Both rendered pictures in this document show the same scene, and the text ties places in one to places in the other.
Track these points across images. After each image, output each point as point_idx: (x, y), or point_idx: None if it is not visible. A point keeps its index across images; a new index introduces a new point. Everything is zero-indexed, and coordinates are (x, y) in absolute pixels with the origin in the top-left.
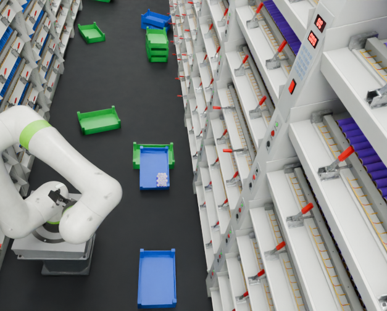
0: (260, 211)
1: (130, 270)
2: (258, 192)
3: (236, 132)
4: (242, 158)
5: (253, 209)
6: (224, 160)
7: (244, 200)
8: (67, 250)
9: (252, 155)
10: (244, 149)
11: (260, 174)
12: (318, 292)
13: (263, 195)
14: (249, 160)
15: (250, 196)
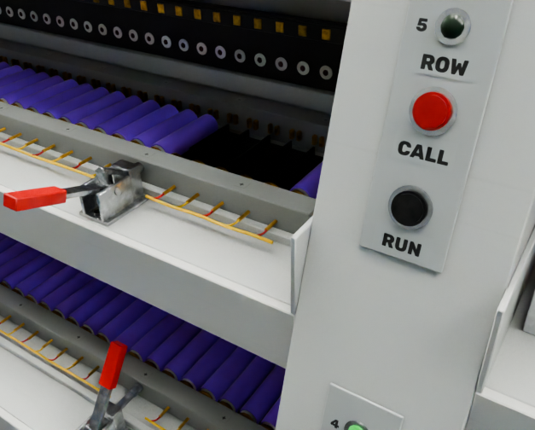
0: (534, 359)
1: None
2: None
3: (7, 159)
4: (142, 218)
5: (497, 378)
6: None
7: (358, 393)
8: None
9: (188, 167)
10: (124, 165)
11: (512, 17)
12: None
13: None
14: (189, 200)
15: (449, 292)
